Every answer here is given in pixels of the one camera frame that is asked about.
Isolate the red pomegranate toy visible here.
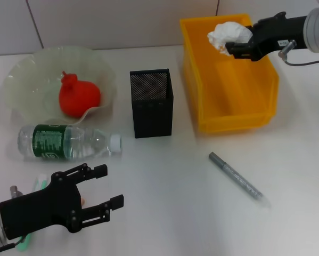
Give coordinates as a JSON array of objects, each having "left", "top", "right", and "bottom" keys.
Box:
[{"left": 58, "top": 70, "right": 101, "bottom": 118}]

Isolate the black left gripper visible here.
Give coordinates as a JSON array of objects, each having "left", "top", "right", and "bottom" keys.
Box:
[{"left": 0, "top": 163, "right": 125, "bottom": 240}]

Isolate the left arm connector cable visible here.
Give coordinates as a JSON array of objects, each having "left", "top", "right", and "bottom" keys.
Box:
[{"left": 0, "top": 186, "right": 27, "bottom": 254}]

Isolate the black mesh pen holder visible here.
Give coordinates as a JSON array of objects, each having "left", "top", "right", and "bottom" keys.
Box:
[{"left": 129, "top": 68, "right": 174, "bottom": 139}]

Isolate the yellow plastic bin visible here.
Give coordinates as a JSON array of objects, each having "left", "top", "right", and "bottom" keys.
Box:
[{"left": 179, "top": 13, "right": 280, "bottom": 134}]

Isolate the pale green glass fruit plate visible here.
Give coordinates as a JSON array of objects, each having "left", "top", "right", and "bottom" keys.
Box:
[{"left": 0, "top": 45, "right": 117, "bottom": 126}]

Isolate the arm connector cable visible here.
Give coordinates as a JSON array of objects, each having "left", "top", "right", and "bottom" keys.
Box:
[
  {"left": 0, "top": 186, "right": 27, "bottom": 254},
  {"left": 278, "top": 39, "right": 319, "bottom": 66}
]

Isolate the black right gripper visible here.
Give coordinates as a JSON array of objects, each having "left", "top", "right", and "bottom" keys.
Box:
[{"left": 225, "top": 12, "right": 308, "bottom": 62}]

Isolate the green utility knife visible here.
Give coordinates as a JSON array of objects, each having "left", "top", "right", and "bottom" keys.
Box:
[{"left": 15, "top": 173, "right": 48, "bottom": 252}]

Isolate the green label water bottle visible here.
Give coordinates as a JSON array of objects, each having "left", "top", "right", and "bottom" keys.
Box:
[{"left": 17, "top": 124, "right": 122, "bottom": 162}]

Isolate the silver marker pen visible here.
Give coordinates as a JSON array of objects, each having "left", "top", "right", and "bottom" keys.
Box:
[{"left": 208, "top": 151, "right": 271, "bottom": 209}]

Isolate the white paper ball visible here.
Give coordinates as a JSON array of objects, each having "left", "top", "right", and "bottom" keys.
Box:
[{"left": 207, "top": 21, "right": 253, "bottom": 56}]

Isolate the right arm connector cable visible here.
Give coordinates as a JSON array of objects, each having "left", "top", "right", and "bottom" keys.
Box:
[{"left": 278, "top": 39, "right": 319, "bottom": 66}]

